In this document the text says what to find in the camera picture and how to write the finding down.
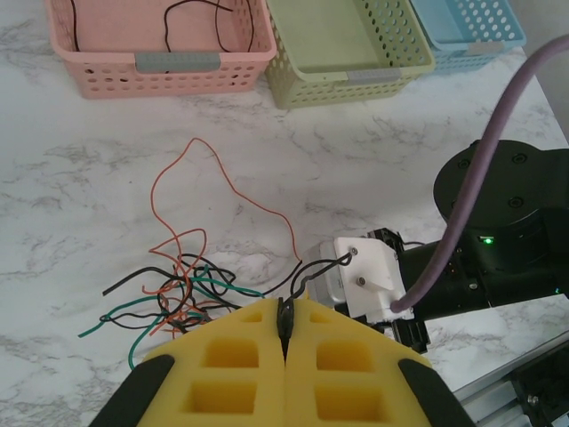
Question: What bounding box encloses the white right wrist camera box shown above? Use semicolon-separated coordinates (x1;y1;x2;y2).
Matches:
306;237;415;325

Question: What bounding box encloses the thin dark green wire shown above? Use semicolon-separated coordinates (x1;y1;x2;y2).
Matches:
127;310;210;372

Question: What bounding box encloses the pink plastic basket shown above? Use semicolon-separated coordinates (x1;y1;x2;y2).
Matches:
44;0;279;100

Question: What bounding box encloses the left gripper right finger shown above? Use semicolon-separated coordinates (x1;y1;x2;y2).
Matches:
284;297;477;427

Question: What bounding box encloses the blue plastic basket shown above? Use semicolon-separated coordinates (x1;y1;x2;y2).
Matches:
407;0;528;75

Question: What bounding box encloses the green plastic basket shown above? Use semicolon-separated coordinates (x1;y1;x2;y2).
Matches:
263;0;437;110

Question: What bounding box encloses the thin black wire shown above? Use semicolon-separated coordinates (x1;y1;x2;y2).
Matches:
98;304;244;333
260;250;357;353
162;0;235;53
101;253;237;331
69;0;82;52
212;0;258;53

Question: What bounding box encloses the thin orange wire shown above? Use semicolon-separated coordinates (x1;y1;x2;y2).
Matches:
149;136;304;268
140;283;215;335
149;227;209;312

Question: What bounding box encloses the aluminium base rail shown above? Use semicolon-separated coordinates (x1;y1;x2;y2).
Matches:
451;331;569;427

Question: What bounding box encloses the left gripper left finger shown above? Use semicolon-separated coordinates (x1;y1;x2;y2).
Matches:
88;297;286;427

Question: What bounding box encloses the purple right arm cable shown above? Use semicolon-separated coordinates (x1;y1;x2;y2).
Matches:
390;34;569;312

